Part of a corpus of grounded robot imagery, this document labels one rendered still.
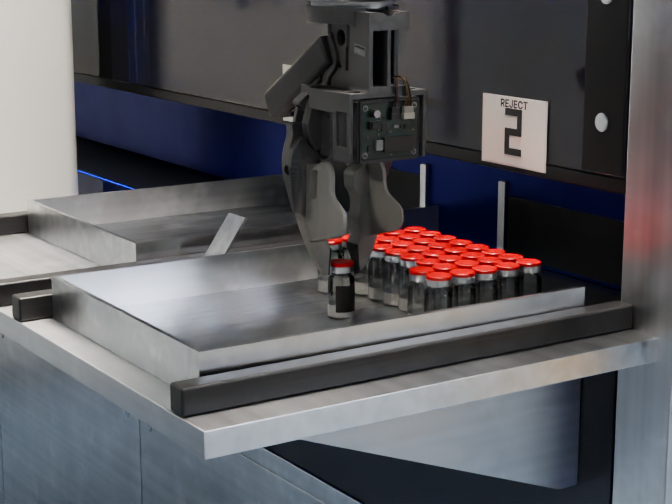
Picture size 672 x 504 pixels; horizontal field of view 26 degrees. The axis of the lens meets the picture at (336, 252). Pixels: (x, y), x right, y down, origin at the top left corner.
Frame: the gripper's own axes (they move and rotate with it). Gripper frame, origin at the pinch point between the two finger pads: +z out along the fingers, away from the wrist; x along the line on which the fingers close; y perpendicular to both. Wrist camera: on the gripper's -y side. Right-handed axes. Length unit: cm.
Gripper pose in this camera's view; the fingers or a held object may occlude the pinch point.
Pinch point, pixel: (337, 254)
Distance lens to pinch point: 117.8
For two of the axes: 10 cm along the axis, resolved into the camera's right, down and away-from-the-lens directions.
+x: 8.4, -1.1, 5.2
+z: 0.0, 9.8, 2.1
